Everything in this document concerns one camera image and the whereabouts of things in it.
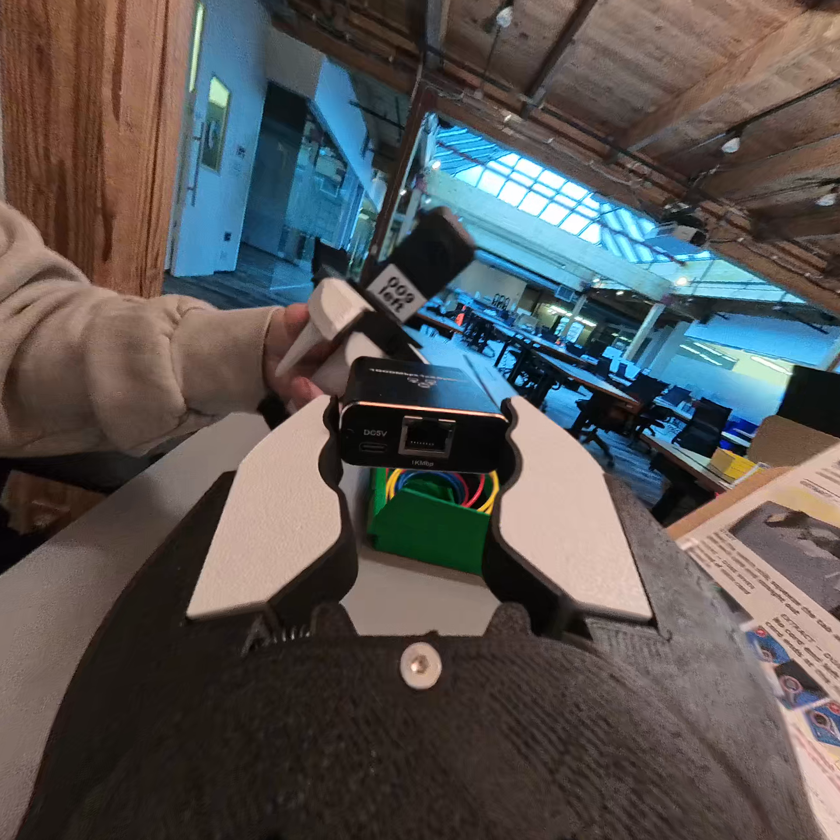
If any person's left hand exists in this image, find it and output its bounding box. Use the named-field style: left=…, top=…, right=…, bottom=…
left=263, top=305, right=325, bottom=412

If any printed instruction sheet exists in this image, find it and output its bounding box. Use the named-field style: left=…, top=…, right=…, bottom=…
left=676, top=447, right=840, bottom=815

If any yellow plastic bin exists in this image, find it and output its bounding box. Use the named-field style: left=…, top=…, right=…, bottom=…
left=709, top=447, right=760, bottom=481

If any black monitor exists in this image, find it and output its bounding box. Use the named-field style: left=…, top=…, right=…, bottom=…
left=775, top=365, right=840, bottom=437

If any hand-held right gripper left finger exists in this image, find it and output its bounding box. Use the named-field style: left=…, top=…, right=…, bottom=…
left=187, top=398, right=358, bottom=624

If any yellow ethernet cable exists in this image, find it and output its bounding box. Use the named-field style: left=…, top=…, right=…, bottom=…
left=457, top=473, right=498, bottom=515

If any blue ethernet cable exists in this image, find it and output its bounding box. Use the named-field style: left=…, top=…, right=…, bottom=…
left=392, top=473, right=454, bottom=497

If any white ceiling projector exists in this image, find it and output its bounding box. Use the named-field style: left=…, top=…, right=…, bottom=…
left=654, top=210, right=710, bottom=250

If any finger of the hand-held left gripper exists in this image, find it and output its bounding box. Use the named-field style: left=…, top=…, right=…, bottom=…
left=313, top=280, right=395, bottom=333

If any black ethernet splitter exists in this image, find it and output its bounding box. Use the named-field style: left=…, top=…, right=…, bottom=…
left=338, top=357, right=510, bottom=473

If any green plastic bin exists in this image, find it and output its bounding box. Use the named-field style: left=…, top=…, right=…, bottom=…
left=368, top=466, right=497, bottom=574

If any person's left forearm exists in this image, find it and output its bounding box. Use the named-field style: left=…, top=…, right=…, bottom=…
left=0, top=204, right=283, bottom=458

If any wooden post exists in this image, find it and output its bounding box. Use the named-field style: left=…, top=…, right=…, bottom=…
left=0, top=0, right=198, bottom=296

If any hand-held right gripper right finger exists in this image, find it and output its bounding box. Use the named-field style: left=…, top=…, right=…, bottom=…
left=486, top=398, right=653, bottom=634

